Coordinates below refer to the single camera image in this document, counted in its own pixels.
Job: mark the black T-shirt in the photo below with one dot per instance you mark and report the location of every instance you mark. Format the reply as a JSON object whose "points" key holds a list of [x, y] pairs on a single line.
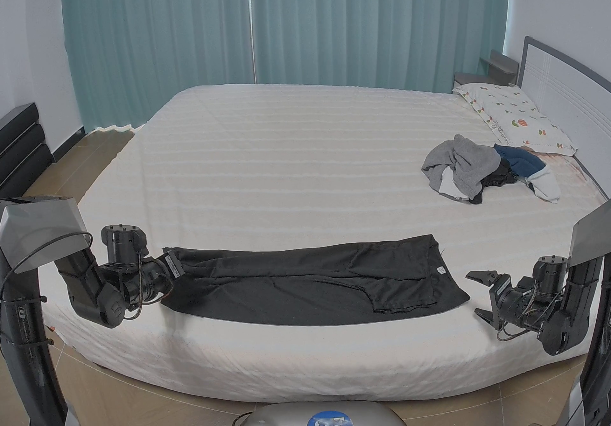
{"points": [[296, 290]]}

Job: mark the grey bedside table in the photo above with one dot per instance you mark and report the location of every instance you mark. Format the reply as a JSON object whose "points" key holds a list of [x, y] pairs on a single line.
{"points": [[499, 60]]}

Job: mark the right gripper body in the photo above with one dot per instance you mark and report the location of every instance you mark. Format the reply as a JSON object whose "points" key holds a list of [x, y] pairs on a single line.
{"points": [[513, 302]]}

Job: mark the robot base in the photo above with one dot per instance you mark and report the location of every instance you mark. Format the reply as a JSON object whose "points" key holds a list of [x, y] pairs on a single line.
{"points": [[286, 417]]}

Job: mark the black chest of drawers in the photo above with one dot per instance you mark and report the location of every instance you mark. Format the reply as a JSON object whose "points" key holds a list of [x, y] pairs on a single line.
{"points": [[21, 147]]}

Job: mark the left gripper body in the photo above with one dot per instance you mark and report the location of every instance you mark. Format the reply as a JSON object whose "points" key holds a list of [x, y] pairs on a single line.
{"points": [[164, 276]]}

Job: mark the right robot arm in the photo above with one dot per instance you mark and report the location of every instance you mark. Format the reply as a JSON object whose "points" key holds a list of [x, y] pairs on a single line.
{"points": [[589, 242]]}

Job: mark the blue-green curtain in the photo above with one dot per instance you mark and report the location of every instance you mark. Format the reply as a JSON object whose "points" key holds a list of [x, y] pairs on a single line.
{"points": [[377, 9], [157, 32]]}

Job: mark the bed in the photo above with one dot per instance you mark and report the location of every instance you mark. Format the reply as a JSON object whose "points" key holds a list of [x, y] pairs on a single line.
{"points": [[296, 152]]}

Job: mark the pile of clothes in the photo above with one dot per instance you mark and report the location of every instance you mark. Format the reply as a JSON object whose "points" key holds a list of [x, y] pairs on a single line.
{"points": [[468, 161]]}

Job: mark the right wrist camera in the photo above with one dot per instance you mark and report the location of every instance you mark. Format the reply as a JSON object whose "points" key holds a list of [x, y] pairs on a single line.
{"points": [[527, 284]]}

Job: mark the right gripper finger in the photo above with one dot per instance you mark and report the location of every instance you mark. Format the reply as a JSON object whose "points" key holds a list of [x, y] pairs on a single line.
{"points": [[484, 278], [490, 320]]}

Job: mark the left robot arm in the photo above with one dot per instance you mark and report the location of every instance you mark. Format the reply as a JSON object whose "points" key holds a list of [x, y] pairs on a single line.
{"points": [[86, 281]]}

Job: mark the white printed pillow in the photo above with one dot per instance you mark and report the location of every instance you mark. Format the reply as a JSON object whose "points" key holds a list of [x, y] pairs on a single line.
{"points": [[513, 116]]}

